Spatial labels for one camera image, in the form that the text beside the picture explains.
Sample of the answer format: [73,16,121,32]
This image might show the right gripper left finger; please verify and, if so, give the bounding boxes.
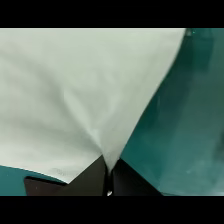
[23,154,109,197]

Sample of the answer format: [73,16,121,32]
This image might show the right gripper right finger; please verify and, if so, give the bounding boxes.
[111,158,165,197]

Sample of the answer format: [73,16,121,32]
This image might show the white garment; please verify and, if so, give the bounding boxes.
[0,28,187,185]

